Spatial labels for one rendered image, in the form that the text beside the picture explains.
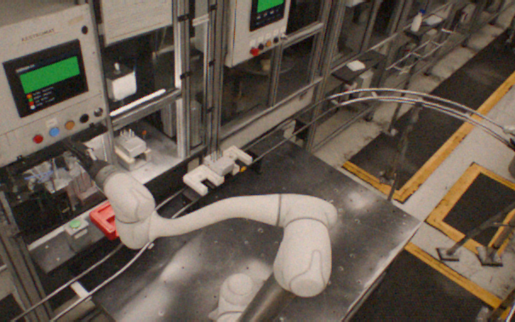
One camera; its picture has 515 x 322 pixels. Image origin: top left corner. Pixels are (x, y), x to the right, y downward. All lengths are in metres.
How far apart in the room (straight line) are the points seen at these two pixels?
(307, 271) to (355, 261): 1.10
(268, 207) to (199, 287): 0.84
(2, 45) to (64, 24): 0.20
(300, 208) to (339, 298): 0.89
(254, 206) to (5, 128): 0.84
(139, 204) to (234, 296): 0.60
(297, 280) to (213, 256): 1.02
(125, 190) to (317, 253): 0.60
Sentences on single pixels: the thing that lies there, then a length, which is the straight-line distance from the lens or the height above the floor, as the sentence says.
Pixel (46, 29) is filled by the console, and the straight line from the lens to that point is 1.57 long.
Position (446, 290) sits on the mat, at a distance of 3.29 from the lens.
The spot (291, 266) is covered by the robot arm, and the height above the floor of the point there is 1.46.
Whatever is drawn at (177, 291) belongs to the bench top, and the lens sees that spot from 2.10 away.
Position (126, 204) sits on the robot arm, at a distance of 1.39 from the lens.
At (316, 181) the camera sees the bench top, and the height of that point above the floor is 0.68.
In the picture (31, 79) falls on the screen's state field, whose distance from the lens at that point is 1.58.
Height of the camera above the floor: 2.47
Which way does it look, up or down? 42 degrees down
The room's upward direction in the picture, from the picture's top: 7 degrees clockwise
